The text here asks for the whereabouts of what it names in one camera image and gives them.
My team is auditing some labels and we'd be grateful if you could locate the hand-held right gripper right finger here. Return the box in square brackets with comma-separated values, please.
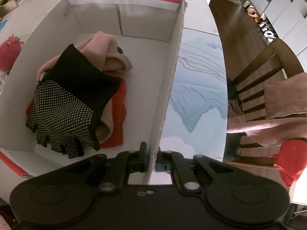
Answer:
[155, 150, 241, 194]

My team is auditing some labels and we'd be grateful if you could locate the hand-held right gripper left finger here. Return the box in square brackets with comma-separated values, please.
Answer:
[60, 141, 148, 194]

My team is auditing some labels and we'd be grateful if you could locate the red cloth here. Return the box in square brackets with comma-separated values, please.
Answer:
[25, 77, 127, 149]

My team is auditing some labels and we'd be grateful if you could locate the red cardboard box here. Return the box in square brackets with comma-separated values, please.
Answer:
[0, 0, 189, 185]

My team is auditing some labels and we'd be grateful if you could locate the black dotted glove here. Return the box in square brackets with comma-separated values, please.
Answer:
[25, 44, 121, 160]

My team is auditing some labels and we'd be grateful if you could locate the red garment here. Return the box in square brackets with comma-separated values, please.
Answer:
[273, 138, 307, 187]

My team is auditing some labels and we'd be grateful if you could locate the pink towel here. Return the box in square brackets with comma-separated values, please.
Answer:
[227, 71, 307, 148]

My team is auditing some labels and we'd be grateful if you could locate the wooden dining chair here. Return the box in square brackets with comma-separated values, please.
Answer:
[227, 38, 307, 170]

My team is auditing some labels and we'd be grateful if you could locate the pink plush toy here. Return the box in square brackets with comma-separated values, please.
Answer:
[0, 35, 24, 72]

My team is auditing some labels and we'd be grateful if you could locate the white cabinet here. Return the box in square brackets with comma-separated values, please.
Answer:
[247, 0, 307, 55]

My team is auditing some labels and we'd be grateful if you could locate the wooden tray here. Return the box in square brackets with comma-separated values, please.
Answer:
[0, 0, 19, 18]

